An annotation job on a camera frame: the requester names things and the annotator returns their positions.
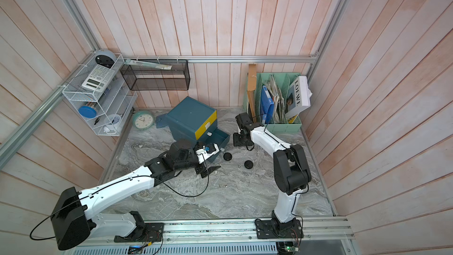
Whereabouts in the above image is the black earphone case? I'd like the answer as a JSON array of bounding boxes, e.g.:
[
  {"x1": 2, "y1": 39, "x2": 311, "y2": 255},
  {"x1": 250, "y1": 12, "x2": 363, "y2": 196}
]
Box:
[
  {"x1": 223, "y1": 152, "x2": 232, "y2": 161},
  {"x1": 244, "y1": 160, "x2": 254, "y2": 170}
]

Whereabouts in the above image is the teal bottom drawer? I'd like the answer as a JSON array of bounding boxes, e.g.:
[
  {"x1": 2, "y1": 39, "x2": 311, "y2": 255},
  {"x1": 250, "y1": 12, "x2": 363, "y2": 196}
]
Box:
[{"x1": 200, "y1": 128, "x2": 230, "y2": 162}]

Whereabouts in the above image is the yellow top drawer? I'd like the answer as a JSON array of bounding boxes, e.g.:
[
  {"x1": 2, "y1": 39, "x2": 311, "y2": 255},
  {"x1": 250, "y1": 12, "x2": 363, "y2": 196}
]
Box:
[{"x1": 195, "y1": 110, "x2": 217, "y2": 140}]

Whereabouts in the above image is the teal drawer cabinet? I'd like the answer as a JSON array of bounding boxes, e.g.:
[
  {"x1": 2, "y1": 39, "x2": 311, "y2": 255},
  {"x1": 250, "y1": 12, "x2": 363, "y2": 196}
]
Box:
[{"x1": 167, "y1": 97, "x2": 218, "y2": 144}]

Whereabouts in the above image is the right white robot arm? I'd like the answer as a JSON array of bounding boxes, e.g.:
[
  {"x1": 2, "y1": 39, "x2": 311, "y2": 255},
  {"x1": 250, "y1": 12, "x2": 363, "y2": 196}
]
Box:
[{"x1": 233, "y1": 113, "x2": 312, "y2": 240}]

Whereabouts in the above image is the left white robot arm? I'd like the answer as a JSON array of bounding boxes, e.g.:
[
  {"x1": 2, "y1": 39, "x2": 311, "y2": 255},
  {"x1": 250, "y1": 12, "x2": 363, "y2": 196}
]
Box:
[{"x1": 48, "y1": 139, "x2": 221, "y2": 251}]

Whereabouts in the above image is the blue folder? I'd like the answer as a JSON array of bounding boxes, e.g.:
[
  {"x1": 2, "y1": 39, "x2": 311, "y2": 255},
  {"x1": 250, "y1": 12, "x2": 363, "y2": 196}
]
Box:
[{"x1": 260, "y1": 85, "x2": 274, "y2": 124}]

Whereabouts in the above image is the small blue notebook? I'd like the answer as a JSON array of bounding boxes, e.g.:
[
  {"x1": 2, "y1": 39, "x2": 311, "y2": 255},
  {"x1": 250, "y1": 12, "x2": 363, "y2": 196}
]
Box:
[{"x1": 155, "y1": 113, "x2": 169, "y2": 129}]

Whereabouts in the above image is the green file organizer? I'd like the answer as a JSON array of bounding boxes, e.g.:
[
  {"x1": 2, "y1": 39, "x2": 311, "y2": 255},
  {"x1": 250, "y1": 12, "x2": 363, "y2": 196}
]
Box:
[{"x1": 243, "y1": 73, "x2": 302, "y2": 133}]

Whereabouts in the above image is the green round alarm clock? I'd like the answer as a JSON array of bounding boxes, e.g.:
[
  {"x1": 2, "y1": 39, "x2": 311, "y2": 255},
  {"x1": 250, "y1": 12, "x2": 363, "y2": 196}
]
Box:
[{"x1": 133, "y1": 110, "x2": 155, "y2": 130}]

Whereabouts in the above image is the white Loewe book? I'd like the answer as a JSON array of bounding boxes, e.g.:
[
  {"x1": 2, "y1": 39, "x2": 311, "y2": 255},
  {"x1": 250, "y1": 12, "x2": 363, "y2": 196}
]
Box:
[{"x1": 285, "y1": 76, "x2": 312, "y2": 121}]

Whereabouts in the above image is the black mesh basket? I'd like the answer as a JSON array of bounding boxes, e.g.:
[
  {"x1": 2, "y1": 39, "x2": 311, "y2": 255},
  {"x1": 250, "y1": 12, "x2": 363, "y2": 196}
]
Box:
[{"x1": 120, "y1": 59, "x2": 191, "y2": 91}]

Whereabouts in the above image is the white ruler strip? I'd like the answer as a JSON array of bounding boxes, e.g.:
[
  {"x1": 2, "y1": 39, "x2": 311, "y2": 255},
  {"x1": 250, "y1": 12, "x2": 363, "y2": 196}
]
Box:
[{"x1": 124, "y1": 59, "x2": 172, "y2": 70}]

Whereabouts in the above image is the blue round lid jar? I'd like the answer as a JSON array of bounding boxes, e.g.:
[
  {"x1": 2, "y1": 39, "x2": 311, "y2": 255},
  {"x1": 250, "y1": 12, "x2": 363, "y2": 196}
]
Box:
[{"x1": 78, "y1": 102, "x2": 97, "y2": 119}]

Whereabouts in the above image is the white calculator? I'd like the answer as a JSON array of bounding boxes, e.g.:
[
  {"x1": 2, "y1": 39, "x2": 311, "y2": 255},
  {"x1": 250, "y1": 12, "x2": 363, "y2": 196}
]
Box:
[{"x1": 81, "y1": 64, "x2": 115, "y2": 93}]

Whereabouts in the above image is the grey round speaker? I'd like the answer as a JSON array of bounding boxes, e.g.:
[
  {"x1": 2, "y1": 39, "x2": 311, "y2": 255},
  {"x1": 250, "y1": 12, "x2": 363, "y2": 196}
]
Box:
[{"x1": 94, "y1": 50, "x2": 117, "y2": 68}]

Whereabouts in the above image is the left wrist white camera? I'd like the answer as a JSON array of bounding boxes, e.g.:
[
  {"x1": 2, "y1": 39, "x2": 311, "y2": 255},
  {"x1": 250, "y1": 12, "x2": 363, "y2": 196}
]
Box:
[{"x1": 195, "y1": 144, "x2": 221, "y2": 164}]

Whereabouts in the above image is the white wire shelf rack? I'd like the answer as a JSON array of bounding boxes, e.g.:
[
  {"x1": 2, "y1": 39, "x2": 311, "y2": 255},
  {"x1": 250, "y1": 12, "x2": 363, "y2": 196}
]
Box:
[{"x1": 63, "y1": 52, "x2": 137, "y2": 136}]

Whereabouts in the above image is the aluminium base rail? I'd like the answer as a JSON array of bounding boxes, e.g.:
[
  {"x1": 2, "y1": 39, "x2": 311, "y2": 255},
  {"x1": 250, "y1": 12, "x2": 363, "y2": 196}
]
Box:
[{"x1": 66, "y1": 216, "x2": 361, "y2": 255}]

